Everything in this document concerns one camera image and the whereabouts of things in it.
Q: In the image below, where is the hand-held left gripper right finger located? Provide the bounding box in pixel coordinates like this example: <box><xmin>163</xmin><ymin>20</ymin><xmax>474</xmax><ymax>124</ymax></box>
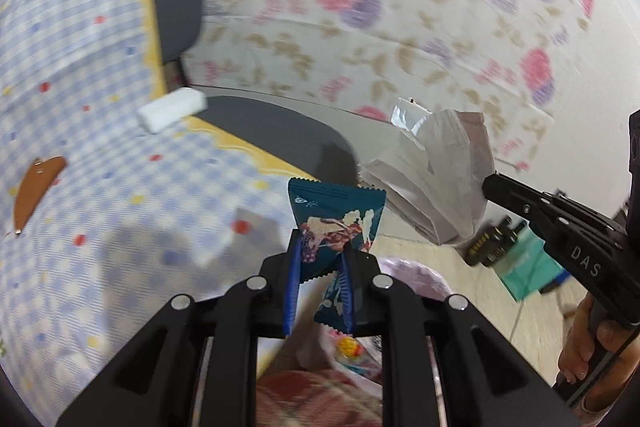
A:
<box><xmin>337</xmin><ymin>242</ymin><xmax>583</xmax><ymax>427</ymax></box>

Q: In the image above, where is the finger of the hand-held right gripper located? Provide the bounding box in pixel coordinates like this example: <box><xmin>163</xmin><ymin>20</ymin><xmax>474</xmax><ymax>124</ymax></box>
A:
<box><xmin>481</xmin><ymin>172</ymin><xmax>555</xmax><ymax>254</ymax></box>

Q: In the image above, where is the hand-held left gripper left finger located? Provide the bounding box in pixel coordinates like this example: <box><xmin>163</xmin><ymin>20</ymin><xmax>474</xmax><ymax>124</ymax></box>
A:
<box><xmin>55</xmin><ymin>229</ymin><xmax>303</xmax><ymax>427</ymax></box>

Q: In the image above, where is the pink trash bag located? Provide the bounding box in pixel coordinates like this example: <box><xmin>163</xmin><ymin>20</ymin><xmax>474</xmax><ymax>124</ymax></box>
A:
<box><xmin>294</xmin><ymin>256</ymin><xmax>455</xmax><ymax>390</ymax></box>

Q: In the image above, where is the teal snack packet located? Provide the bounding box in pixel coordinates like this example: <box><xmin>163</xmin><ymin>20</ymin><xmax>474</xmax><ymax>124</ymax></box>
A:
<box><xmin>287</xmin><ymin>177</ymin><xmax>387</xmax><ymax>337</ymax></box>

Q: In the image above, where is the white plastic packet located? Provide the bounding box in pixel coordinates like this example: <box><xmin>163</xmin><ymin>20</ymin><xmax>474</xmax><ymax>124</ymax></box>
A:
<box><xmin>357</xmin><ymin>96</ymin><xmax>497</xmax><ymax>248</ymax></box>

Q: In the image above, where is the person's right hand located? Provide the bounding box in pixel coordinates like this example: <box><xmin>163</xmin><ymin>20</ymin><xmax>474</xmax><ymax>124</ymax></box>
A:
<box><xmin>556</xmin><ymin>294</ymin><xmax>627</xmax><ymax>380</ymax></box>

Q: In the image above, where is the black tool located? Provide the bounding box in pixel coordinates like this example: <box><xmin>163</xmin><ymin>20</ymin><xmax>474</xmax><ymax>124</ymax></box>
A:
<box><xmin>462</xmin><ymin>216</ymin><xmax>527</xmax><ymax>267</ymax></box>

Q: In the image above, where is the green paper bag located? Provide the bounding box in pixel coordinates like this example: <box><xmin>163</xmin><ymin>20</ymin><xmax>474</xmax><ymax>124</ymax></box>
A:
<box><xmin>499</xmin><ymin>234</ymin><xmax>572</xmax><ymax>304</ymax></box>

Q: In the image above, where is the red plaid cloth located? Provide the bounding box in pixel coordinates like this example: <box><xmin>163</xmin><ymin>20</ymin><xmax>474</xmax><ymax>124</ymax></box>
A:
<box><xmin>255</xmin><ymin>368</ymin><xmax>386</xmax><ymax>427</ymax></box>

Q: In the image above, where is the white tissue block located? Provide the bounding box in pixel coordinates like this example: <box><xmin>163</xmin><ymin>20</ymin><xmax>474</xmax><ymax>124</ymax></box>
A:
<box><xmin>137</xmin><ymin>87</ymin><xmax>207</xmax><ymax>134</ymax></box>

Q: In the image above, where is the floral sheet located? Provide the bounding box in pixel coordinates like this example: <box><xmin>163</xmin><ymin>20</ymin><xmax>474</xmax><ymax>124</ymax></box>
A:
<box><xmin>135</xmin><ymin>0</ymin><xmax>636</xmax><ymax>188</ymax></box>

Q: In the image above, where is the brown leather pouch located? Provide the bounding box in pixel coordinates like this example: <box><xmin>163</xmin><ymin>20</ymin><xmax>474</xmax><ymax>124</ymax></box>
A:
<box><xmin>12</xmin><ymin>155</ymin><xmax>69</xmax><ymax>236</ymax></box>

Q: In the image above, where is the blue checked blanket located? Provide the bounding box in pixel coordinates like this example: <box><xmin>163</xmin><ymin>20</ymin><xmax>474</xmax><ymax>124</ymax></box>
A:
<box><xmin>0</xmin><ymin>0</ymin><xmax>321</xmax><ymax>414</ymax></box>

